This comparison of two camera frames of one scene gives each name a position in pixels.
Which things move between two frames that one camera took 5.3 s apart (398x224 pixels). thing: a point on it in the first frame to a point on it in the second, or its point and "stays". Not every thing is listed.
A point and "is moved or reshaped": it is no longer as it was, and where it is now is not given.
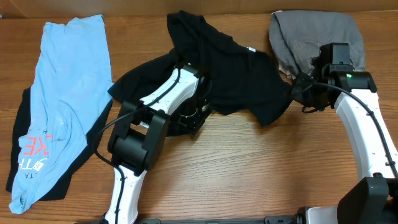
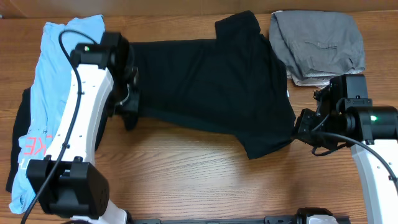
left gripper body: [188, 116] to [130, 101]
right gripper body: [313, 98] to [308, 123]
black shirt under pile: [20, 126] stays
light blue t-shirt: [70, 84] stays
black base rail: [269, 220] stays
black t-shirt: [238, 78] is moved or reshaped
